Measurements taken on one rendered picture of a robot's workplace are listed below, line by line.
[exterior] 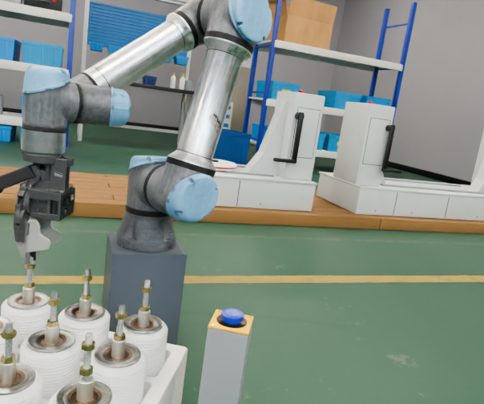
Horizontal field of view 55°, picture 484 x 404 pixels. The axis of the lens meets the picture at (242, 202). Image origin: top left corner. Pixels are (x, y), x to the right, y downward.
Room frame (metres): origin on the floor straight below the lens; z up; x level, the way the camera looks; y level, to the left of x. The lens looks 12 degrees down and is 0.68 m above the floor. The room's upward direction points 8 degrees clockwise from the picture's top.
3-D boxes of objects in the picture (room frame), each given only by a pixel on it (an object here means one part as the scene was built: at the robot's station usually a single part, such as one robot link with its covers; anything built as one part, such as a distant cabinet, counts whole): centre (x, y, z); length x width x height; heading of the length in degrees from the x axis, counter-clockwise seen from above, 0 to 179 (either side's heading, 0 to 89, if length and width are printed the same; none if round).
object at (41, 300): (0.85, 0.39, 0.25); 0.08 x 0.08 x 0.01
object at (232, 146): (5.38, 0.29, 0.19); 0.50 x 0.41 x 0.37; 26
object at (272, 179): (3.04, 0.03, 0.45); 0.82 x 0.57 x 0.74; 111
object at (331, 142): (6.26, -1.07, 0.36); 0.50 x 0.38 x 0.21; 19
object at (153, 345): (0.82, 0.15, 0.16); 0.10 x 0.10 x 0.18
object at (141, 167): (1.16, 0.23, 0.47); 0.13 x 0.12 x 0.14; 43
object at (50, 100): (0.86, 0.37, 0.64); 0.09 x 0.08 x 0.11; 133
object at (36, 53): (4.99, 2.23, 0.90); 0.50 x 0.38 x 0.21; 21
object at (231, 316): (0.76, -0.01, 0.32); 0.04 x 0.04 x 0.02
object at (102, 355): (0.71, 0.17, 0.25); 0.08 x 0.08 x 0.01
